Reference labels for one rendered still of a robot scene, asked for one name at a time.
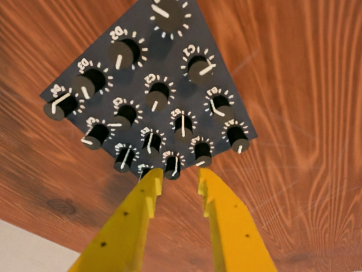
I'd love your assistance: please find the black knob box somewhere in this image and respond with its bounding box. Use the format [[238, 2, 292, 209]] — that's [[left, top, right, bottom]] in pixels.
[[39, 0, 258, 181]]

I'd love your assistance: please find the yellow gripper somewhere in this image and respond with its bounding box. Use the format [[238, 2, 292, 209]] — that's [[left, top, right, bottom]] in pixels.
[[67, 168, 277, 272]]

